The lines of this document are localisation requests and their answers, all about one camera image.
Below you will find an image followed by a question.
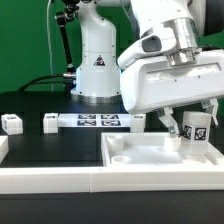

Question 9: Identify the white base marker plate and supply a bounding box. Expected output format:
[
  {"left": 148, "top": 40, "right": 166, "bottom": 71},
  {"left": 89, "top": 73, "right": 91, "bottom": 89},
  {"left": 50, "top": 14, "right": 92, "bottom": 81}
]
[{"left": 58, "top": 113, "right": 131, "bottom": 127}]

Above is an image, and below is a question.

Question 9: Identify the white u-shaped obstacle fence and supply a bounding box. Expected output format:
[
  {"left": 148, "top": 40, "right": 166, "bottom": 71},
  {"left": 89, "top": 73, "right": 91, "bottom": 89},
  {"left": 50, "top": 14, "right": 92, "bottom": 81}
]
[{"left": 0, "top": 134, "right": 224, "bottom": 195}]

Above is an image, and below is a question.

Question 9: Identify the white square table top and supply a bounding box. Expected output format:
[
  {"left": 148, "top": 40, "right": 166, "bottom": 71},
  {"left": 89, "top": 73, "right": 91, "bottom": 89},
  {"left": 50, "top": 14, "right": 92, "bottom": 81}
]
[{"left": 101, "top": 133, "right": 224, "bottom": 167}]

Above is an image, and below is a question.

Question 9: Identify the white cable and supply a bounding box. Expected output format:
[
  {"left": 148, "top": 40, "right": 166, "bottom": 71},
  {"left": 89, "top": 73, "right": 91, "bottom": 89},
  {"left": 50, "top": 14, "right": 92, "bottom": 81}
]
[{"left": 46, "top": 0, "right": 56, "bottom": 92}]

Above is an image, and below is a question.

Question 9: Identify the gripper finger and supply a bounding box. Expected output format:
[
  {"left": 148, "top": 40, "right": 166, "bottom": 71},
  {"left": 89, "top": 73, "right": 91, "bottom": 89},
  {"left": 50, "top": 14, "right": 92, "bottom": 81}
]
[
  {"left": 201, "top": 98, "right": 218, "bottom": 126},
  {"left": 157, "top": 107, "right": 179, "bottom": 138}
]

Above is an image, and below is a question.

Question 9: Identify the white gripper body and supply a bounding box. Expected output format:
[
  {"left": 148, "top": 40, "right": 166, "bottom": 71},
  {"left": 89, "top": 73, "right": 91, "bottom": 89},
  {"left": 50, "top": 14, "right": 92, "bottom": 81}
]
[{"left": 120, "top": 50, "right": 224, "bottom": 114}]

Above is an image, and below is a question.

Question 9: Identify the black cable bundle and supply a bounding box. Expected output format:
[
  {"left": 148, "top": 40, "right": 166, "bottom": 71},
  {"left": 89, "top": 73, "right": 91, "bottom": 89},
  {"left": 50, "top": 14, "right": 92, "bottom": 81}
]
[{"left": 17, "top": 73, "right": 76, "bottom": 93}]

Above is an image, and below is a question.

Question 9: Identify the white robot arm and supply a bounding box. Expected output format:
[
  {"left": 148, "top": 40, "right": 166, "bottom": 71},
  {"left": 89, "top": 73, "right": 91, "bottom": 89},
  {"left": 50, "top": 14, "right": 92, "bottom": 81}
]
[{"left": 72, "top": 0, "right": 224, "bottom": 135}]

